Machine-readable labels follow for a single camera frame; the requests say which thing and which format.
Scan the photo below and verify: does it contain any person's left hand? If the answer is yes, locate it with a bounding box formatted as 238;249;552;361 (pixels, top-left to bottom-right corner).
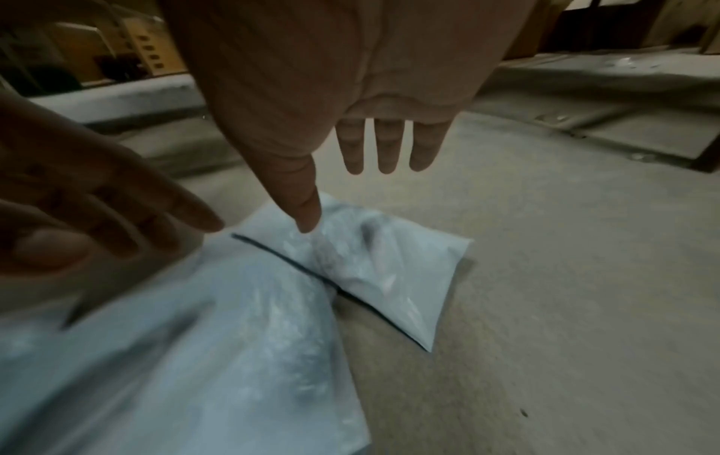
0;90;227;279

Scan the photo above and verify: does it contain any person's right hand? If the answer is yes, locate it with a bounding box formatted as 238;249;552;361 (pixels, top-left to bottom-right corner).
160;0;536;235

